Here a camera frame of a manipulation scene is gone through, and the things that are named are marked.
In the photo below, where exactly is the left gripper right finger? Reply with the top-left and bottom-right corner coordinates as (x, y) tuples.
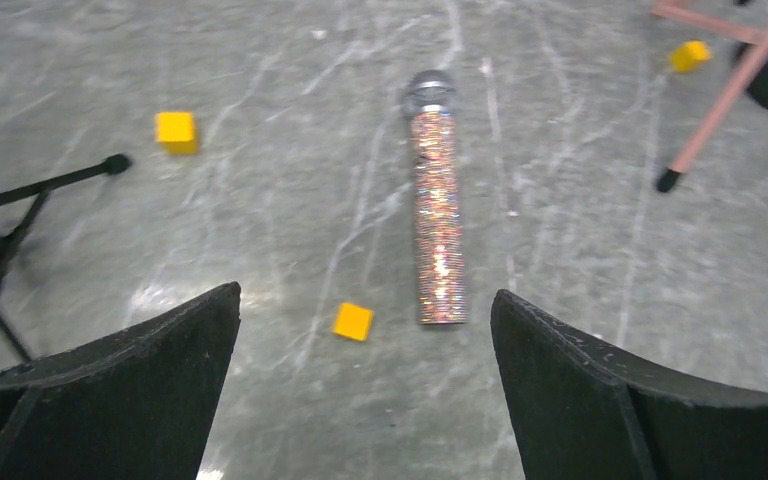
(491, 290), (768, 479)

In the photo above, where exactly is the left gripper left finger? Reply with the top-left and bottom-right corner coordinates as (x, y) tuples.
(0, 282), (241, 479)

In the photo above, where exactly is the yellow cube near music stand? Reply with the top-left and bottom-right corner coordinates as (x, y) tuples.
(668, 40), (712, 73)

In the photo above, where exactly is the pink music stand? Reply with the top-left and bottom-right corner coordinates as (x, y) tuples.
(651, 1), (766, 193)

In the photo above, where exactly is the yellow cube front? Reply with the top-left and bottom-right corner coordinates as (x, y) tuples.
(332, 303), (374, 342)

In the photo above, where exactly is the yellow cube left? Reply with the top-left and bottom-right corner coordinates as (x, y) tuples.
(154, 111), (199, 155)

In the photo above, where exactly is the glitter silver-head microphone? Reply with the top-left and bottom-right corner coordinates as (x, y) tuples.
(403, 70), (469, 325)

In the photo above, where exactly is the black shock-mount tripod stand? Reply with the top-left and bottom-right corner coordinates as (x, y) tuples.
(0, 153), (132, 362)

